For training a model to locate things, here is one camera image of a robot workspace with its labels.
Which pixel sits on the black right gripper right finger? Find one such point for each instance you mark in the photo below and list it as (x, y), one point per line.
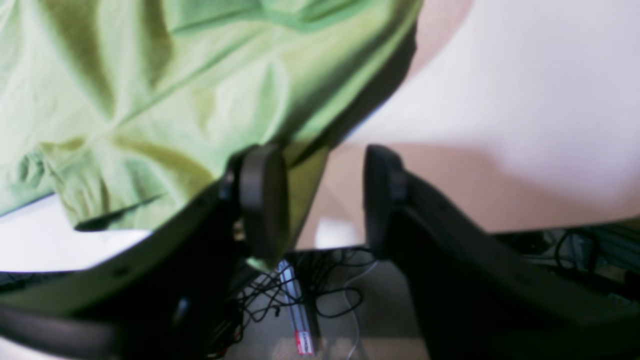
(474, 298)

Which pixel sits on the green t-shirt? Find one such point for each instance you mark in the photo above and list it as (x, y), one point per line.
(127, 109)

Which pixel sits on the aluminium frame post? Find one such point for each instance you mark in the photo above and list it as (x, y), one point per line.
(300, 312)

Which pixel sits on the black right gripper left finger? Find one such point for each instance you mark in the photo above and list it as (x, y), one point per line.
(162, 297)

